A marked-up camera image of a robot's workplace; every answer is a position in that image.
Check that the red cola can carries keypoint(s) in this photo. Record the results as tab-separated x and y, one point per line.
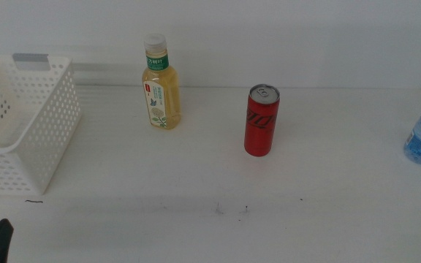
261	128

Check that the yellow tea bottle white cap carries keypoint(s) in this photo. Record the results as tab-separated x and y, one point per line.
161	91

